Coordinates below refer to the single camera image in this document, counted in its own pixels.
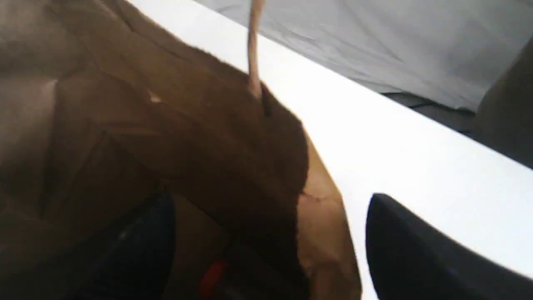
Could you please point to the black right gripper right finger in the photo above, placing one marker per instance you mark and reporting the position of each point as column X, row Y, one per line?
column 410, row 260

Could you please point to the clear tube orange cap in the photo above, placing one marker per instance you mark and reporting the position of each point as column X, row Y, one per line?
column 210, row 280

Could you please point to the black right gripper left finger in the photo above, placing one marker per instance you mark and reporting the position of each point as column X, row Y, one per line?
column 138, row 265

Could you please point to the grey backdrop cloth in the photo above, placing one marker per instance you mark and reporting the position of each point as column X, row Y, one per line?
column 448, row 51

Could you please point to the brown paper bag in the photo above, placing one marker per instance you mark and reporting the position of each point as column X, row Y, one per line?
column 101, row 108

